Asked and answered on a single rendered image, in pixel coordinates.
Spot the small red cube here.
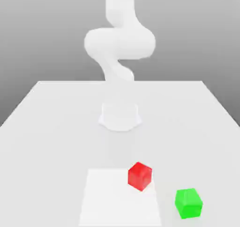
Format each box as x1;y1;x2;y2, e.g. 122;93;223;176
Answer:
127;161;153;192

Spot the small green cube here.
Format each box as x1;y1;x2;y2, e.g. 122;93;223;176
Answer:
174;188;203;219

